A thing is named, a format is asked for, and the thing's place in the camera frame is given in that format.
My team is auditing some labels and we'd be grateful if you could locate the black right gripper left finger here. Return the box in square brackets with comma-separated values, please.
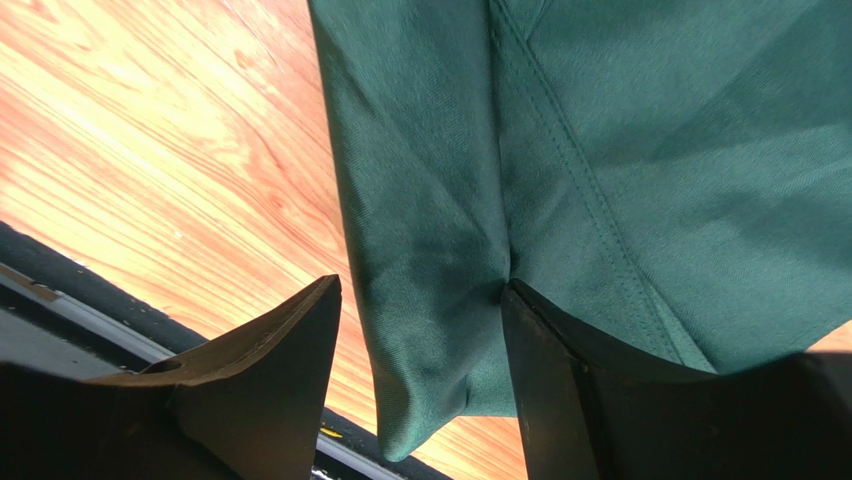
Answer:
[1, 275, 342, 479]

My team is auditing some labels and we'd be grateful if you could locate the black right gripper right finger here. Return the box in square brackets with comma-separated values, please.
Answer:
[501, 280, 851, 479]

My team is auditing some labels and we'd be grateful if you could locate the dark green cloth napkin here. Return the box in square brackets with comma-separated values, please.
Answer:
[309, 1, 851, 461]

